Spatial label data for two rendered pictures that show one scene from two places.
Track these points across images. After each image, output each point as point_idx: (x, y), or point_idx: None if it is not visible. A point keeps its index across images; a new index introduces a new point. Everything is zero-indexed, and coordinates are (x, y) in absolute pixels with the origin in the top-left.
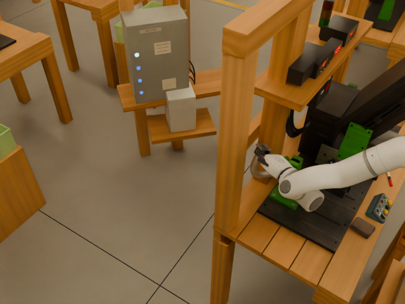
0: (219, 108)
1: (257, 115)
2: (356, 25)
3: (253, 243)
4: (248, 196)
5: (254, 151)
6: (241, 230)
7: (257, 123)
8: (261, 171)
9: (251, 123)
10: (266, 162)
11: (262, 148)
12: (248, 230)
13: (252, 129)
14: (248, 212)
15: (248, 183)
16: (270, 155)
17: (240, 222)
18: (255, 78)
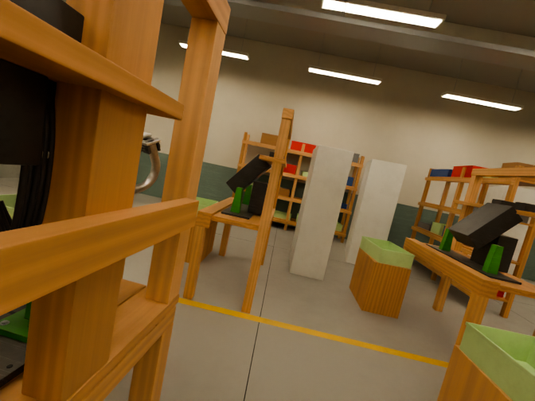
0: (212, 103)
1: (138, 214)
2: None
3: (124, 282)
4: (125, 326)
5: (160, 149)
6: (140, 291)
7: (140, 208)
8: (141, 183)
9: (152, 208)
10: (150, 138)
11: (153, 138)
12: (130, 291)
13: (150, 204)
14: (126, 308)
15: (121, 349)
16: (144, 134)
17: (140, 297)
18: (185, 53)
